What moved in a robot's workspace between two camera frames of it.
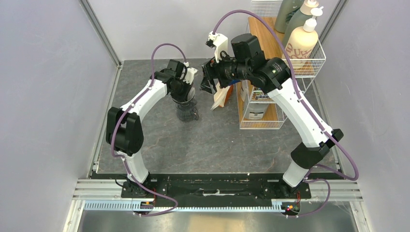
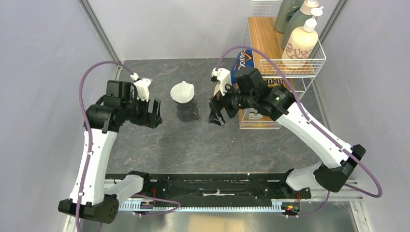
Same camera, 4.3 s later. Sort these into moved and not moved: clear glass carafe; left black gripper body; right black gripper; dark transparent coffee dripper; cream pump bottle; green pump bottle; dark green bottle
Moved: left black gripper body; right black gripper; dark transparent coffee dripper
Not moved: green pump bottle; cream pump bottle; clear glass carafe; dark green bottle
